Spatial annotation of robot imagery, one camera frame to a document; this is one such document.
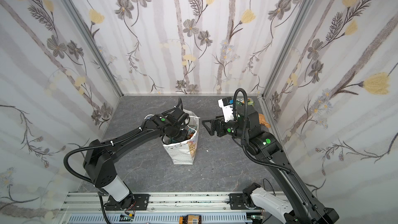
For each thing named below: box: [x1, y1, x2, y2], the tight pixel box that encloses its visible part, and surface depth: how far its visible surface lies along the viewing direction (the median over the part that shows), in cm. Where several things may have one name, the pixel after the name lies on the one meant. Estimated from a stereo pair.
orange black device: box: [178, 214, 203, 224], surface depth 68 cm
